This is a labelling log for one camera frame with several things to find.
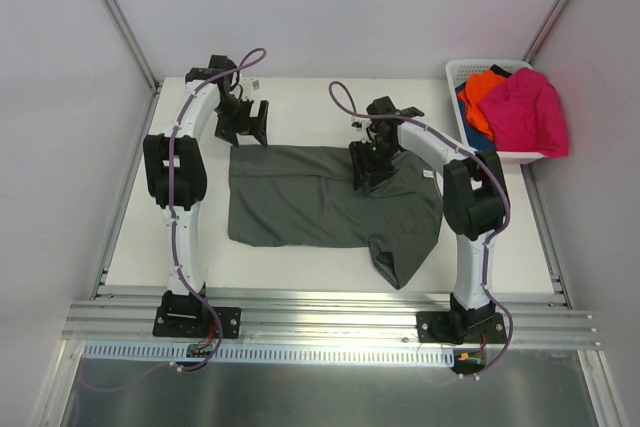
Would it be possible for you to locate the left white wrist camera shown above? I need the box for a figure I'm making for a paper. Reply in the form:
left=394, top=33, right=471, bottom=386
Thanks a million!
left=243, top=77, right=261, bottom=92

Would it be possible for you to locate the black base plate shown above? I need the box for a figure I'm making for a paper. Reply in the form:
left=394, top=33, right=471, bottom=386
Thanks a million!
left=416, top=311, right=507, bottom=345
left=152, top=307, right=242, bottom=339

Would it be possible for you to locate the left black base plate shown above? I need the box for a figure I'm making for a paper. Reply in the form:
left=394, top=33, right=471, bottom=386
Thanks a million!
left=152, top=307, right=242, bottom=339

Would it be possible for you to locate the left aluminium corner post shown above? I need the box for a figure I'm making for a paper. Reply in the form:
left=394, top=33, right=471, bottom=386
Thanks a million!
left=101, top=0, right=160, bottom=93

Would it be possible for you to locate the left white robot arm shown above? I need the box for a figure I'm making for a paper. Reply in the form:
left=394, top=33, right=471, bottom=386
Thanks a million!
left=143, top=47, right=269, bottom=335

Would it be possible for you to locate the right aluminium corner post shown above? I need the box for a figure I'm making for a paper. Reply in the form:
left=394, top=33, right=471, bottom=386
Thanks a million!
left=522, top=0, right=572, bottom=64

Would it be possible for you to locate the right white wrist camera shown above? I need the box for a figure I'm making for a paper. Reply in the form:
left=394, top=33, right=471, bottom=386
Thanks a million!
left=351, top=116, right=371, bottom=130

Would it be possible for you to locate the orange t shirt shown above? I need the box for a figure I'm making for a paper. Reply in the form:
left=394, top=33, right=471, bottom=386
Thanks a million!
left=458, top=69, right=506, bottom=140

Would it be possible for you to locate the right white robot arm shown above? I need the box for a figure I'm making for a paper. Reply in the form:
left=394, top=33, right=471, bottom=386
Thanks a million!
left=349, top=96, right=510, bottom=345

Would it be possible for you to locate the grey t shirt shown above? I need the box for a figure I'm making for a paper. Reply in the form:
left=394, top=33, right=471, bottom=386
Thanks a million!
left=228, top=145, right=443, bottom=289

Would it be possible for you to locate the pink t shirt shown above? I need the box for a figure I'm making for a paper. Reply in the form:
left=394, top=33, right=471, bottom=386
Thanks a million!
left=480, top=67, right=570, bottom=158

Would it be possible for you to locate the aluminium mounting rail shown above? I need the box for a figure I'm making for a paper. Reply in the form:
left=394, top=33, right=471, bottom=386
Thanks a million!
left=62, top=286, right=605, bottom=350

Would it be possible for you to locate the white plastic laundry basket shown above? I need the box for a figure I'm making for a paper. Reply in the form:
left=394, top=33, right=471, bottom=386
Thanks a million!
left=445, top=59, right=566, bottom=164

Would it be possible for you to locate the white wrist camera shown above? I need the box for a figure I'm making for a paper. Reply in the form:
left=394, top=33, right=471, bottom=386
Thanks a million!
left=243, top=77, right=261, bottom=92
left=351, top=116, right=371, bottom=130

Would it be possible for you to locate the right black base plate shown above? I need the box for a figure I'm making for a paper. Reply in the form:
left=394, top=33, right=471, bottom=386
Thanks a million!
left=416, top=311, right=507, bottom=345

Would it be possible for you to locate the white slotted cable duct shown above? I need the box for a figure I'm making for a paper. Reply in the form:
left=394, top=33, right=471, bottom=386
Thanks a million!
left=82, top=340, right=454, bottom=367

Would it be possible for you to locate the aluminium corner post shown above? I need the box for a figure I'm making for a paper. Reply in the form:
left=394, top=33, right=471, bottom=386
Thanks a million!
left=101, top=0, right=160, bottom=93
left=522, top=0, right=572, bottom=64

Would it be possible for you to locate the blue t shirt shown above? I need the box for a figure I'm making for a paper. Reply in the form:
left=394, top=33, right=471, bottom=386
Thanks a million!
left=457, top=99, right=496, bottom=151

